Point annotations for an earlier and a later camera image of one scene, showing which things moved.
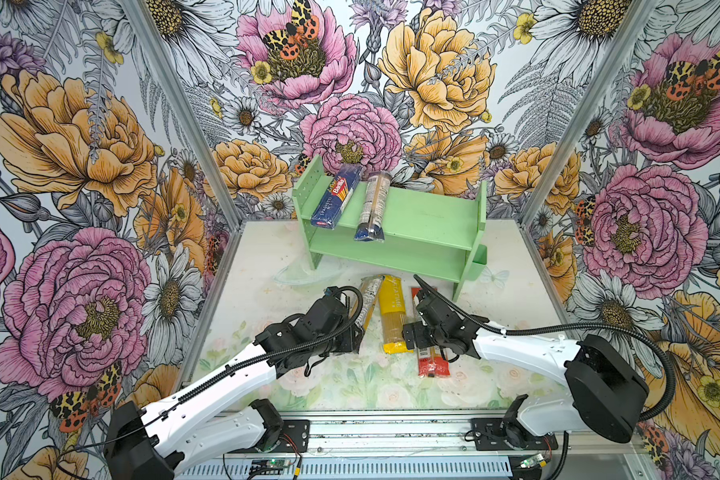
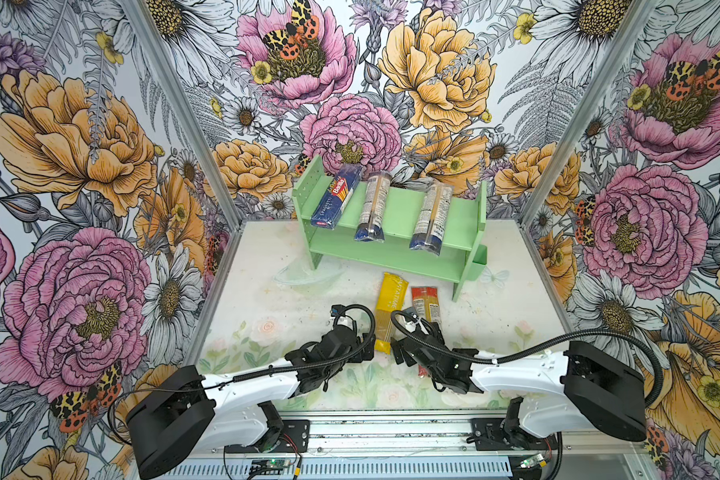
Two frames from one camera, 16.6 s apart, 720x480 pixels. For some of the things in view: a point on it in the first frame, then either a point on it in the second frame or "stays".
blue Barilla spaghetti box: x=336 y=197 stays
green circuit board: x=268 y=463 stays
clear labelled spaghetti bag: x=370 y=288 -> x=432 y=219
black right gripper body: x=424 y=335 -> x=397 y=347
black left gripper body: x=344 y=345 -> x=366 y=355
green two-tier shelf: x=432 y=228 stays
